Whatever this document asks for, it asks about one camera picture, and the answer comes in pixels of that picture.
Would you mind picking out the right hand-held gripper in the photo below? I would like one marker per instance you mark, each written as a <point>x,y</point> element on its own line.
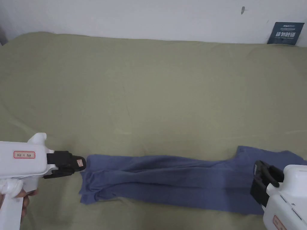
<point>287,198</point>

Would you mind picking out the bed with pale green sheet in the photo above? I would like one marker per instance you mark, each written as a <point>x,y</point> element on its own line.
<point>148,95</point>

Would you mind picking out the blue garment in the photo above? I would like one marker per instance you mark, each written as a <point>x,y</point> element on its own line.
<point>168,177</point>

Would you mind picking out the dark blue sign card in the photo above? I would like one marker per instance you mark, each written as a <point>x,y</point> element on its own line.
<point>285,33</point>

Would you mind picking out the person's left hand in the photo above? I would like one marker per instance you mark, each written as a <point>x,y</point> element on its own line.
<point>28,201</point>

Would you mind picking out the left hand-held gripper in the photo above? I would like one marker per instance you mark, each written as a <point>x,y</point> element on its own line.
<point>21,165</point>

